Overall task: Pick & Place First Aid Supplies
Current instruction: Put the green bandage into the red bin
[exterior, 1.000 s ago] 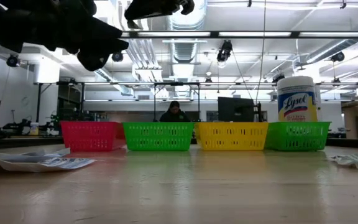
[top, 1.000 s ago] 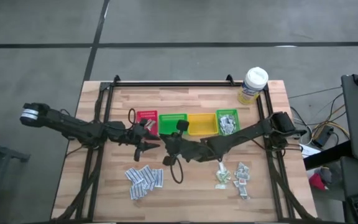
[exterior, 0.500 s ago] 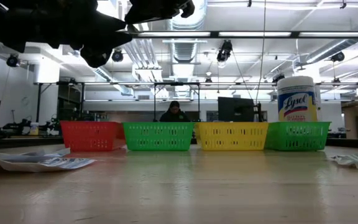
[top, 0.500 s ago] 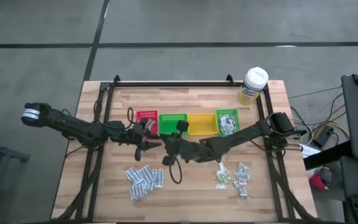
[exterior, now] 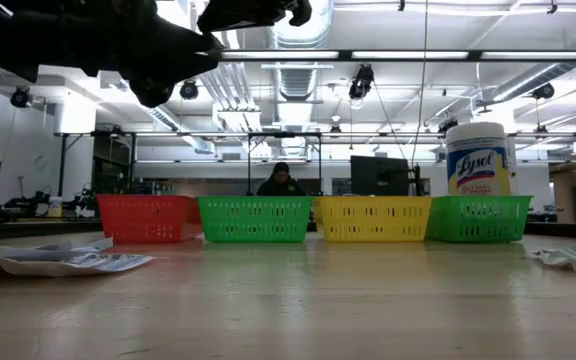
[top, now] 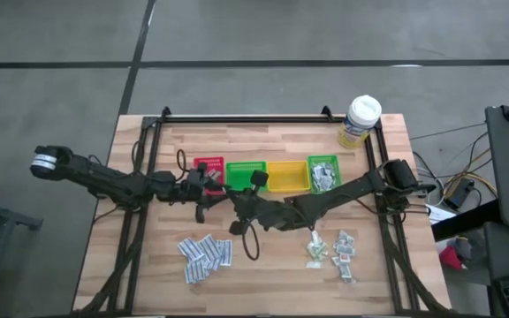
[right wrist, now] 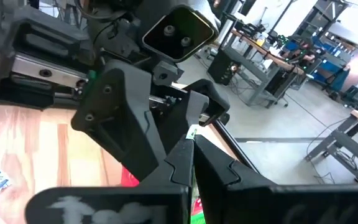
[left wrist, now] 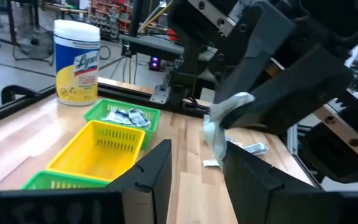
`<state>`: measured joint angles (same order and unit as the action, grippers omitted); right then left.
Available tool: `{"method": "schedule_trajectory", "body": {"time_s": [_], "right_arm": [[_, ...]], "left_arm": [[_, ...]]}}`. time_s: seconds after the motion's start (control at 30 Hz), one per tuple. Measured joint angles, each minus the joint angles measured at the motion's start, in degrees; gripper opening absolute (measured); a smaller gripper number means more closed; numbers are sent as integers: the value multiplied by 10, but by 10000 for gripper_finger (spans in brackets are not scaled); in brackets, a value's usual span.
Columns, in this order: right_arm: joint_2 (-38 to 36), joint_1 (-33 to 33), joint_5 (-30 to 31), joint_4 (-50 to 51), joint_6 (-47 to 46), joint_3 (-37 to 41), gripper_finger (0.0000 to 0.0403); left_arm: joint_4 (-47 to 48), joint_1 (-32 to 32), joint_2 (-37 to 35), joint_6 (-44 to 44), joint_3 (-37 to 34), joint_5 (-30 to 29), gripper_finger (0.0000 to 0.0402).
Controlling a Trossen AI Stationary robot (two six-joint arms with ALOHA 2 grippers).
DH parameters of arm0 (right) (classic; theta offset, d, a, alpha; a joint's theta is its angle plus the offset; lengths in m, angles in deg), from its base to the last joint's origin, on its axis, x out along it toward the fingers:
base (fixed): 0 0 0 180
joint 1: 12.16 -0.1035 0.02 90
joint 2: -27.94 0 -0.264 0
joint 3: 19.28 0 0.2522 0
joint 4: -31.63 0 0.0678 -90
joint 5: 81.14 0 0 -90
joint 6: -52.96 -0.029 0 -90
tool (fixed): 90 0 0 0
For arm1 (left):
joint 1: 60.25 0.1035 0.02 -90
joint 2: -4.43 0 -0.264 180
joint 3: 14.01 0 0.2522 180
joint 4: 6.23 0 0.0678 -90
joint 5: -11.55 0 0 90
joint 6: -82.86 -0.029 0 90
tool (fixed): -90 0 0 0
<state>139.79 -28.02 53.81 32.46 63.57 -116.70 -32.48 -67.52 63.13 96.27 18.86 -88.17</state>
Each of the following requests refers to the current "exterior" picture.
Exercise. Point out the black computer monitor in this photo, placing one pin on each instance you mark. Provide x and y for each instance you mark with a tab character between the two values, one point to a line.
378	175

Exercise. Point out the green plastic basket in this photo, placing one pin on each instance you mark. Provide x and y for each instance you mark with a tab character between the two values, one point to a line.
478	220
255	217

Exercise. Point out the black background robot arm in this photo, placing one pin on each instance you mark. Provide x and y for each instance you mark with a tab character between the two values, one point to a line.
33	202

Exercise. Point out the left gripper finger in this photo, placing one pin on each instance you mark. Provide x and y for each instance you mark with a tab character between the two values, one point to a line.
193	42
188	61

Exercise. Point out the black overhead light bar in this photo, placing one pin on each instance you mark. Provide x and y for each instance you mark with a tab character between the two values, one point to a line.
288	55

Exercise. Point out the white background bottle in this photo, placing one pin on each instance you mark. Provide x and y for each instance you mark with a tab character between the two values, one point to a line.
55	206

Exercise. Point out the dark background cabinet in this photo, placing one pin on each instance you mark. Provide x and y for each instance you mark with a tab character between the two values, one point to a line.
110	170

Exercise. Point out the person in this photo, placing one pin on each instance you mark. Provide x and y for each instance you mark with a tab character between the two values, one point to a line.
280	182

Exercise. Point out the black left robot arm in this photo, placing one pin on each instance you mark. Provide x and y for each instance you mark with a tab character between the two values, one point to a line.
18	35

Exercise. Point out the yellow plastic basket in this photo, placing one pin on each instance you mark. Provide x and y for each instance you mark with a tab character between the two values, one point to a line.
373	217

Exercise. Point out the red plastic basket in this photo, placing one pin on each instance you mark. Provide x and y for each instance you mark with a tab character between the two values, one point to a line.
143	217

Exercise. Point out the silver ceiling air duct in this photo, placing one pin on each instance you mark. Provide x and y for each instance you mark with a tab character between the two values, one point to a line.
298	82

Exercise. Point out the black ceiling spotlight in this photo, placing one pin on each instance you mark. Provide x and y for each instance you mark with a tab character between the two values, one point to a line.
361	82
543	91
188	89
20	96

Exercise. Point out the green printed ointment packet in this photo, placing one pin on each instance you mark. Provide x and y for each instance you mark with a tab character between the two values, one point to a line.
573	260

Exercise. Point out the Lysol wipes canister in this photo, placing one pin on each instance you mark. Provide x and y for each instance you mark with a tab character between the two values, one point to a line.
478	160

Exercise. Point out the black background workstation frame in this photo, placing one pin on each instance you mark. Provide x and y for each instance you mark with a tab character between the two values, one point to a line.
284	134

